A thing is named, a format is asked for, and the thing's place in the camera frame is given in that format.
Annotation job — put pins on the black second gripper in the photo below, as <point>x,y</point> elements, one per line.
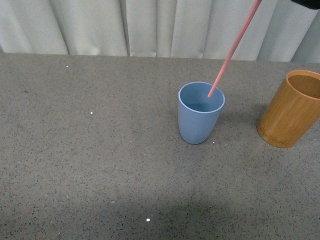
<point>310,4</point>

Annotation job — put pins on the pink chopstick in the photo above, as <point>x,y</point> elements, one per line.
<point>235,44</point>

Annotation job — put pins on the blue plastic cup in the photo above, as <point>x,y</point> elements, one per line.
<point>198,114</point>

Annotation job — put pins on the bamboo chopstick holder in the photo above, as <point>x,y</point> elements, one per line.
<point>294,108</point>

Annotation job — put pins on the white curtain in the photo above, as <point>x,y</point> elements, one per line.
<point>281,30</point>

